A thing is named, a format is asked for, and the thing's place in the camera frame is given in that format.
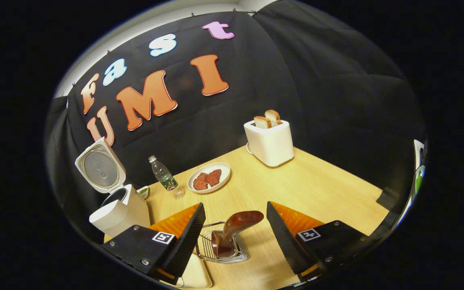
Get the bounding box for white oval plate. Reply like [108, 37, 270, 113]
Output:
[188, 162, 231, 194]

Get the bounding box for white toaster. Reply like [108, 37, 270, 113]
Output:
[244, 119, 295, 168]

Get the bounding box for brown wooden spoon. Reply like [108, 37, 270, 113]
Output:
[211, 210, 265, 258]

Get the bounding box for black backdrop cloth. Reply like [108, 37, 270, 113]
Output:
[45, 0, 428, 242]

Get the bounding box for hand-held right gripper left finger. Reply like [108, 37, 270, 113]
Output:
[99, 203, 206, 286]

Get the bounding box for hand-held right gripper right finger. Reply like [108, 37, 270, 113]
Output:
[266, 201, 377, 282]

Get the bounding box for clear plastic water bottle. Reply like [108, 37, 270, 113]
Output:
[148, 155, 185, 200]

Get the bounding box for red meat piece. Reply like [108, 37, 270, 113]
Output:
[193, 173, 208, 191]
[206, 169, 222, 187]

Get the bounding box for white rice cooker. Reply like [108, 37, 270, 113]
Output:
[75, 137, 151, 238]

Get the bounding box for metal wire chopstick holder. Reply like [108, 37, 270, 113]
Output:
[196, 221, 251, 265]

